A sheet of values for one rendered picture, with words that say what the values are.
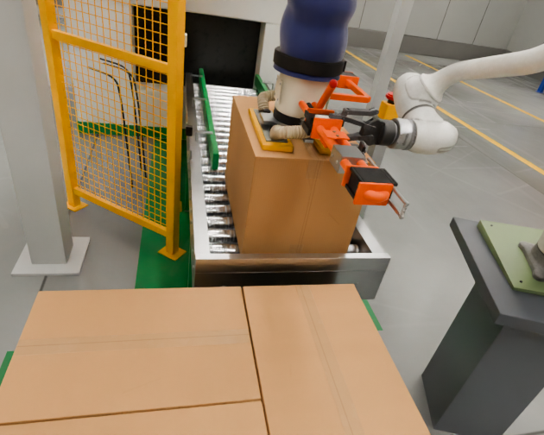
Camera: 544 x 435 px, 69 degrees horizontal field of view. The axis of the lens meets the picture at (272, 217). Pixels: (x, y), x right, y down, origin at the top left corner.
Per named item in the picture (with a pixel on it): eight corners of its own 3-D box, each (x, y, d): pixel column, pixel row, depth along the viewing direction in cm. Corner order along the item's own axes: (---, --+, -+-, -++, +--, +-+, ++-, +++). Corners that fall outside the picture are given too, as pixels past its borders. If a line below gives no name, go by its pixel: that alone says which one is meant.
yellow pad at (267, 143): (248, 112, 149) (249, 99, 147) (273, 115, 152) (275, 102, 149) (262, 150, 122) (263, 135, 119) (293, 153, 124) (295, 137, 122)
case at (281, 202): (224, 178, 188) (232, 94, 166) (304, 181, 198) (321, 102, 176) (240, 259, 139) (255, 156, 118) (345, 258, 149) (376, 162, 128)
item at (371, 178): (340, 184, 87) (346, 164, 85) (370, 185, 89) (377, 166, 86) (353, 204, 80) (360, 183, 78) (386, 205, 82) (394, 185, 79)
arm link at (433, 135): (402, 160, 119) (392, 127, 125) (446, 163, 123) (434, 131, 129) (422, 135, 110) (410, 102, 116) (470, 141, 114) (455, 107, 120)
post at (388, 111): (329, 269, 230) (381, 99, 176) (340, 269, 231) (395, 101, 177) (333, 277, 224) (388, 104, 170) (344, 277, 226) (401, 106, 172)
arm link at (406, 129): (408, 155, 116) (390, 154, 114) (395, 142, 123) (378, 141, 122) (420, 126, 111) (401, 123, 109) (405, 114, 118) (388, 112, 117)
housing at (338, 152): (327, 160, 98) (332, 143, 96) (352, 161, 100) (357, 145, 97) (336, 173, 92) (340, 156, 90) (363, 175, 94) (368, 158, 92)
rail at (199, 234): (184, 95, 326) (185, 72, 316) (191, 96, 328) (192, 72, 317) (191, 298, 140) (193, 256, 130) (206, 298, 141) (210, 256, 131)
